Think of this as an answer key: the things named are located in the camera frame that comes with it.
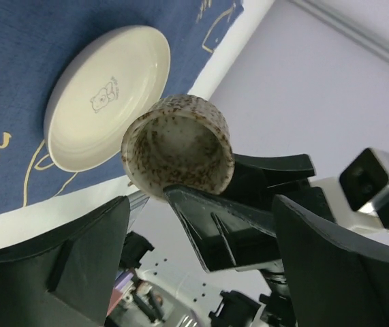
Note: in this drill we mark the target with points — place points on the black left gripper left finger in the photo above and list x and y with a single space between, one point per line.
65 277

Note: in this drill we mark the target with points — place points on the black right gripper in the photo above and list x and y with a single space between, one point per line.
237 230

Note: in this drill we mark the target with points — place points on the right corner frame post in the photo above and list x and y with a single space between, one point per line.
362 36

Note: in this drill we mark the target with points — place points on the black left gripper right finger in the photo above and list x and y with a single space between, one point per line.
336 277

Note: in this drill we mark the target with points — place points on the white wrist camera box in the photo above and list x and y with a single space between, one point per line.
359 197

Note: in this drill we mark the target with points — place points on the small glass cup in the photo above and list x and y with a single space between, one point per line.
181 140

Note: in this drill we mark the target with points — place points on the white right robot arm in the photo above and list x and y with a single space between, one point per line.
155 292

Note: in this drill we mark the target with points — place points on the cream ceramic plate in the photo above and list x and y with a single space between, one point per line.
107 86

